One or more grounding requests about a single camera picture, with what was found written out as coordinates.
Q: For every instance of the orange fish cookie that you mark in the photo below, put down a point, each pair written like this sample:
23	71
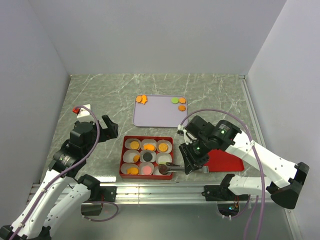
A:
149	147
132	171

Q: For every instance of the metal tongs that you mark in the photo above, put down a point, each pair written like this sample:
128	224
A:
173	168

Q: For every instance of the red box lid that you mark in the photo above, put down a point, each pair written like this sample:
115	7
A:
220	161

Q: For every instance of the white paper cup bottom left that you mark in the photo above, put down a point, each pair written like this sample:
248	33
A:
125	166

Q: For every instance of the white paper cup centre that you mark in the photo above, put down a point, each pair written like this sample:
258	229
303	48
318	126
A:
153	155

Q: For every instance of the orange fish cookie corner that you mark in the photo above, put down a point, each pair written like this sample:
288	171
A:
144	99

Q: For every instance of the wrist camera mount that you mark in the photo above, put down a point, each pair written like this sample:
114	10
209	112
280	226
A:
82	114
188	139

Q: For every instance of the brown chip cookie right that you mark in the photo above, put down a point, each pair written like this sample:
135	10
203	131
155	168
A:
182	108

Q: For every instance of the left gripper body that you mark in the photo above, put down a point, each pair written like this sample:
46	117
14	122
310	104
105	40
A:
91	145

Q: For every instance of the white paper cup bottom right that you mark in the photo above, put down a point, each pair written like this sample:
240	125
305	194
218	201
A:
156	172

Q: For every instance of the orange round sandwich cookie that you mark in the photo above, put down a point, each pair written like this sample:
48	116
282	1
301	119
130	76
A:
163	147

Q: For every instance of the white paper cup bottom middle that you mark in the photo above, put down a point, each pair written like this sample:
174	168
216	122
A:
142	164

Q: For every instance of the black sandwich cookie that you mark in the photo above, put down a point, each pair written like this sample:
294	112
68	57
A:
163	169
147	156

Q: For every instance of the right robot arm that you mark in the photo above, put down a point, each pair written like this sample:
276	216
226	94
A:
279	178

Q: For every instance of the white paper cup middle left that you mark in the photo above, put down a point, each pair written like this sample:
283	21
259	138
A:
128	156

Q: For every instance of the green macaron upper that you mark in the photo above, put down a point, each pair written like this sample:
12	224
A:
175	100

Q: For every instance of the orange swirl cookie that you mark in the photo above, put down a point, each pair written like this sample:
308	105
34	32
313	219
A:
136	158

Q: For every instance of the small orange flower cookie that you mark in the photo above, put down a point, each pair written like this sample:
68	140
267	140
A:
182	100

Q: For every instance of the pink macaron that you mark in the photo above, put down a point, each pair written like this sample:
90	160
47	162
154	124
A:
147	170

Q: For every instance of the white paper cup top left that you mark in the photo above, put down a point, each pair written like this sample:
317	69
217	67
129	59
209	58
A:
129	140

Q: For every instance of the white paper cup top right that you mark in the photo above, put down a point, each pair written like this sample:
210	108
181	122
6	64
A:
170	147

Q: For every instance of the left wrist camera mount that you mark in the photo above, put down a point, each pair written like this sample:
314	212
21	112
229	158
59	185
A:
82	114

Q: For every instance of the red box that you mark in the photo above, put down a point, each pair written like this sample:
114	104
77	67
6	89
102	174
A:
146	177

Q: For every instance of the lavender tray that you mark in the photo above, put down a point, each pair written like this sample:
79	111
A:
159	112

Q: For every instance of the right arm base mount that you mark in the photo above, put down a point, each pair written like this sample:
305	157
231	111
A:
229	205

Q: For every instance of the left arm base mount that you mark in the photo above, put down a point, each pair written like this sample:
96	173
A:
98	199

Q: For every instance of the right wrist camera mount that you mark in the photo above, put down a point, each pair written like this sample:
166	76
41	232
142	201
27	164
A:
188	139

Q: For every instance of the white paper cup middle right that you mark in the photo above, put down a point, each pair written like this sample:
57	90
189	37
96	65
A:
163	158

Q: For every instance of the aluminium rail frame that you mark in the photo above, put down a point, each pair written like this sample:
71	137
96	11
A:
214	96

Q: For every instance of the white paper cup top middle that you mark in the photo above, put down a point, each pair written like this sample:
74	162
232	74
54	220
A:
148	141

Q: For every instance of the orange dotted round cookie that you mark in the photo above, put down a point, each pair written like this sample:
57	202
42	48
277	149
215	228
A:
134	145

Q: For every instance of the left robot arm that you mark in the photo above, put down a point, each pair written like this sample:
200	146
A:
60	192

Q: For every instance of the white paper cup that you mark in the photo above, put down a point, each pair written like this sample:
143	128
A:
156	172
148	141
128	156
142	164
170	147
163	158
153	155
125	166
129	140

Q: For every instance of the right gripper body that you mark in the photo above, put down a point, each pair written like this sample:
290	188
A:
196	153

